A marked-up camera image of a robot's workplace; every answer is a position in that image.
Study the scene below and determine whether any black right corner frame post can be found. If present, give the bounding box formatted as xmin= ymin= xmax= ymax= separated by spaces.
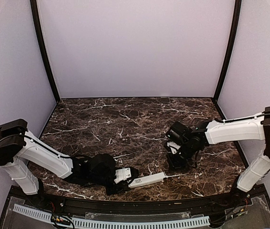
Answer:
xmin=213 ymin=0 xmax=242 ymax=102

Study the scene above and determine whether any black left corner frame post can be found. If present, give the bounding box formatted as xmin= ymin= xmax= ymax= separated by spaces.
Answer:
xmin=30 ymin=0 xmax=61 ymax=103

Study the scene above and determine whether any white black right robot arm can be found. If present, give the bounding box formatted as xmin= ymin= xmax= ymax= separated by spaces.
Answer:
xmin=164 ymin=107 xmax=270 ymax=207

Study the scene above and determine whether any black curved front table rail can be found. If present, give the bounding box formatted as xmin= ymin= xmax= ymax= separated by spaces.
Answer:
xmin=30 ymin=177 xmax=245 ymax=217

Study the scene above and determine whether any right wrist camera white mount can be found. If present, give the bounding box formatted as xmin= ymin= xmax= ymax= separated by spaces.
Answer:
xmin=164 ymin=141 xmax=180 ymax=154

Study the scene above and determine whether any black corner frame post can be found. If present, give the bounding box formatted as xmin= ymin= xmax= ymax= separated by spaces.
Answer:
xmin=213 ymin=0 xmax=242 ymax=102
xmin=30 ymin=0 xmax=61 ymax=103

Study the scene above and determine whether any white slotted cable duct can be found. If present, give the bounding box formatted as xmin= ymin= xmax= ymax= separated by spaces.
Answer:
xmin=12 ymin=204 xmax=210 ymax=229

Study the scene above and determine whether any small circuit board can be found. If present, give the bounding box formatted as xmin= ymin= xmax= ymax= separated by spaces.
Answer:
xmin=51 ymin=214 xmax=71 ymax=226
xmin=230 ymin=208 xmax=247 ymax=219

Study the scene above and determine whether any white remote control body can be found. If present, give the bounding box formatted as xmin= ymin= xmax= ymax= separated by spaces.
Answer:
xmin=128 ymin=172 xmax=166 ymax=188

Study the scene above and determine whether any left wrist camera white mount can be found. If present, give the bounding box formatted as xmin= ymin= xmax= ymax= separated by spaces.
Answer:
xmin=114 ymin=167 xmax=139 ymax=184

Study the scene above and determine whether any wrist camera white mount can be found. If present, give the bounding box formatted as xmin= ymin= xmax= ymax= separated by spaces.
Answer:
xmin=164 ymin=141 xmax=180 ymax=154
xmin=114 ymin=167 xmax=139 ymax=184

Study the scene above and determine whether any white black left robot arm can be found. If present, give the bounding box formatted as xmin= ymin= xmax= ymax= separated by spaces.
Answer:
xmin=0 ymin=119 xmax=139 ymax=208

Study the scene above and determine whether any left small circuit board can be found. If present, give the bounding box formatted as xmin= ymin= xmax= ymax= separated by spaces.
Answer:
xmin=51 ymin=214 xmax=71 ymax=226

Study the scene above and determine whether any right small circuit board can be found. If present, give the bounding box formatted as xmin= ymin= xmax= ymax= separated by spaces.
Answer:
xmin=230 ymin=208 xmax=247 ymax=219

